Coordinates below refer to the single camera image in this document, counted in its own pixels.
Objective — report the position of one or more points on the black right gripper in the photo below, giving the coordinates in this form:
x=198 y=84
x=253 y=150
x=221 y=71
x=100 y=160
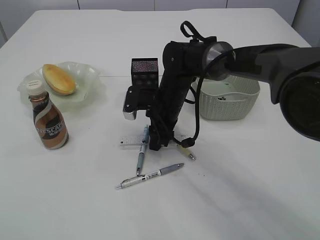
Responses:
x=158 y=135

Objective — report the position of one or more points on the blue grip ballpoint pen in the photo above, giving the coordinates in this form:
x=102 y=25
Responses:
x=142 y=151

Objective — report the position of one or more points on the transparent plastic ruler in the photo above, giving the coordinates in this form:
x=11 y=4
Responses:
x=138 y=140

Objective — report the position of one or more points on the beige patterned ballpoint pen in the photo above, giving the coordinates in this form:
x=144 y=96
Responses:
x=186 y=152

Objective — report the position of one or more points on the brown Nescafe coffee bottle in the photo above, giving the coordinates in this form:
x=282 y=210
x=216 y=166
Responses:
x=48 y=120

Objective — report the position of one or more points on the yellow bread loaf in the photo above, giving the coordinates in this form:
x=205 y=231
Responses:
x=58 y=79

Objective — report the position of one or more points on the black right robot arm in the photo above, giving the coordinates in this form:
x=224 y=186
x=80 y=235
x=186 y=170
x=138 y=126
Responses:
x=292 y=73

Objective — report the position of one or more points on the grey grip ballpoint pen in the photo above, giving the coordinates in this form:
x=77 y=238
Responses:
x=145 y=177

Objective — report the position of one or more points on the black mesh pen holder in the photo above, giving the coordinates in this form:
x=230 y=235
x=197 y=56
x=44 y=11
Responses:
x=145 y=73

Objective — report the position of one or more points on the light green plastic basket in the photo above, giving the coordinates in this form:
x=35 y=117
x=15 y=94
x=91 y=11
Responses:
x=240 y=93

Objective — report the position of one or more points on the translucent green wavy plate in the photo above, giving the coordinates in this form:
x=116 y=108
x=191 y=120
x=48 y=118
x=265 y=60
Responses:
x=87 y=81

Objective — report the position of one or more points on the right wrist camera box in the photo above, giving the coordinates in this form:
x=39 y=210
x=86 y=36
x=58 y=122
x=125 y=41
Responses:
x=137 y=99

